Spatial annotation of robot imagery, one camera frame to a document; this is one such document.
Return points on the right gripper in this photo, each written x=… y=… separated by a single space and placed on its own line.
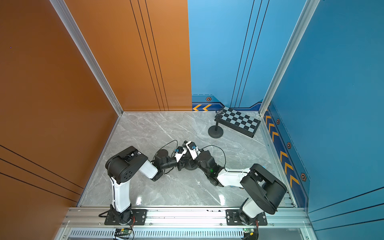
x=189 y=156

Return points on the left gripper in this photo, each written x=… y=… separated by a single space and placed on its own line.
x=180 y=162

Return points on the black round stand base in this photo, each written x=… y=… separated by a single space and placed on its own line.
x=215 y=132

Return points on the black mic clip pole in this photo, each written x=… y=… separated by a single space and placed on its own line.
x=218 y=116

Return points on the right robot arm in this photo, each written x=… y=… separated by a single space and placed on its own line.
x=276 y=192

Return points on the folded chess board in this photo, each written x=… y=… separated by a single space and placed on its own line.
x=239 y=121

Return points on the left circuit board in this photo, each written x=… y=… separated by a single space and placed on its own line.
x=124 y=234

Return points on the circuit board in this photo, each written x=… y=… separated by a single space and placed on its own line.
x=124 y=234
x=252 y=235

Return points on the right circuit board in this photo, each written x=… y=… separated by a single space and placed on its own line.
x=252 y=235

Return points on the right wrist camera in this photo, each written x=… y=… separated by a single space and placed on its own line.
x=193 y=149

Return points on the aluminium front rail frame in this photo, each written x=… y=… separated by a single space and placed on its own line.
x=190 y=223

